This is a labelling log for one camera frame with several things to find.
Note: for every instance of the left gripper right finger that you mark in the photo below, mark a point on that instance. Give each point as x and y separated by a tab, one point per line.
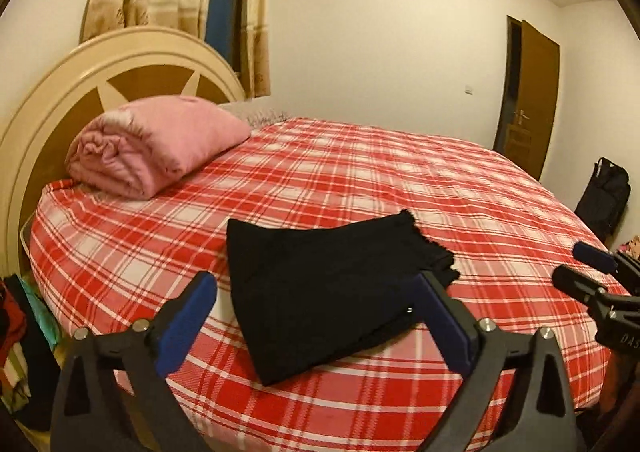
538	414

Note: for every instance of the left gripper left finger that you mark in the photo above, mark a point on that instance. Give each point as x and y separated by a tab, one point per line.
88	414

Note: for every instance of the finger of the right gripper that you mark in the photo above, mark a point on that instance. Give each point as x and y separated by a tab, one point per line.
623	268
576	285

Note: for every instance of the black pants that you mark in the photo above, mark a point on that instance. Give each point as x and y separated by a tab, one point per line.
305	298

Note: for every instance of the pile of pink clothes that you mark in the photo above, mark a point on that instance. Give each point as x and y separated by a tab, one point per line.
631	248

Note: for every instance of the black folded stroller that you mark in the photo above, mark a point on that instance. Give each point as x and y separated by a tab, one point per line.
605	198

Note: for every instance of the pink folded blanket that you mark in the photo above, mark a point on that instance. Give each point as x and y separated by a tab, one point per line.
138	149

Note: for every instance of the brown wooden door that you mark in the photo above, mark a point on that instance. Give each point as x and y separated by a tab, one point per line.
530	95

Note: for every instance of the striped grey pillow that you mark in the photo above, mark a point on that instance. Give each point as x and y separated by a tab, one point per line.
256	115

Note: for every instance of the cream wooden headboard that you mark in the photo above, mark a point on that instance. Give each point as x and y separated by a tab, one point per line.
100	75

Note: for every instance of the right beige curtain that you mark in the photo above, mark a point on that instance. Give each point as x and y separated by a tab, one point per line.
255	69

